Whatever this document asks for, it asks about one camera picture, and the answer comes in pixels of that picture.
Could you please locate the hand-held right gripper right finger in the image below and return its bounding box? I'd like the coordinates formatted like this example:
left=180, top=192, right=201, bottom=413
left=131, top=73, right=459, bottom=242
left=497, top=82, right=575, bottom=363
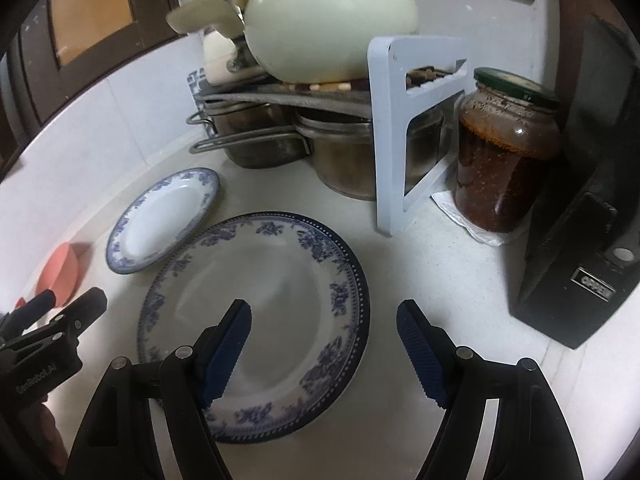
left=396, top=299, right=586, bottom=480

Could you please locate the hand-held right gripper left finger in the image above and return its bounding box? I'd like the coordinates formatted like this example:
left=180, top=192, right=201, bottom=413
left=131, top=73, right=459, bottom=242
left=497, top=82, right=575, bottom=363
left=65, top=299, right=252, bottom=480

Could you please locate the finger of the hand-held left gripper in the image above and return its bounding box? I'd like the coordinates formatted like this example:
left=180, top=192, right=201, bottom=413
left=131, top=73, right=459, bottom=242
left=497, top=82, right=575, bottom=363
left=30, top=287, right=108, bottom=348
left=0, top=288, right=57, bottom=336

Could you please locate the large blue floral plate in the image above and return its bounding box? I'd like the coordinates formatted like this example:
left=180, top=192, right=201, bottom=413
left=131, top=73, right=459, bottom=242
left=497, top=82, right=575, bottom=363
left=136, top=212, right=372, bottom=445

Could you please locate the person's left hand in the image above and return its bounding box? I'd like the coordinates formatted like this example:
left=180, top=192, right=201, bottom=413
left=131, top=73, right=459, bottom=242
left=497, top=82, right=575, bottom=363
left=27, top=400, right=68, bottom=476

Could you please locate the pink bowl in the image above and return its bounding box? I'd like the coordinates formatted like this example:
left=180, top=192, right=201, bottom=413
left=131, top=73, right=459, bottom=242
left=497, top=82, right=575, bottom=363
left=35, top=242, right=83, bottom=307

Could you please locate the small blue floral plate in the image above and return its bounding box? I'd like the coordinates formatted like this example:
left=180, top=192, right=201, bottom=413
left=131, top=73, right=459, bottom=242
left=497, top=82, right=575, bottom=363
left=105, top=167, right=221, bottom=276

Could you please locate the black box appliance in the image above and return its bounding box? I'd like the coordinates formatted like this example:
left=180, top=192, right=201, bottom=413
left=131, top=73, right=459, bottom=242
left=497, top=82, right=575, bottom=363
left=509, top=12, right=640, bottom=350

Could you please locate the glass jar with green lid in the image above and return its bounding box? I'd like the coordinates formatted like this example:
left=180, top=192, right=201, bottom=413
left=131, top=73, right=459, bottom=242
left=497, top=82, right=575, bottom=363
left=452, top=67, right=562, bottom=233

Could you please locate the large steel pot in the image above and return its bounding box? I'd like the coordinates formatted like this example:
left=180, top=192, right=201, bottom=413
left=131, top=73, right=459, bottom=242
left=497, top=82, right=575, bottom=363
left=295, top=110, right=446, bottom=201

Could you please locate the white pot rack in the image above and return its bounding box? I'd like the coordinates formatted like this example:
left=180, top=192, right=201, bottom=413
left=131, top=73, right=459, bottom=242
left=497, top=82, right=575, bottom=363
left=187, top=35, right=471, bottom=237

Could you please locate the cream ladle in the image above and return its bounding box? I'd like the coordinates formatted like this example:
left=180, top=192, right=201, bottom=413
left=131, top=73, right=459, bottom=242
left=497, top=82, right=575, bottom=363
left=166, top=0, right=246, bottom=41

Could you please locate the cream ceramic pot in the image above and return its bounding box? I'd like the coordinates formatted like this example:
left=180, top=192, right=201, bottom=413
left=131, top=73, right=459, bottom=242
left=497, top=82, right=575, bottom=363
left=243, top=0, right=420, bottom=85

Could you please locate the steel pot with wire handle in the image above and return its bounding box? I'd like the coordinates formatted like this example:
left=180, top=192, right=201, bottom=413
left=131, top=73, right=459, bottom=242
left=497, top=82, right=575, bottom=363
left=187, top=102, right=306, bottom=170

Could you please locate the wooden window frame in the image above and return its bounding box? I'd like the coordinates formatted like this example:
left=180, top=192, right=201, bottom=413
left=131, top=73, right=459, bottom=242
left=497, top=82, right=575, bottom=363
left=0, top=0, right=188, bottom=161

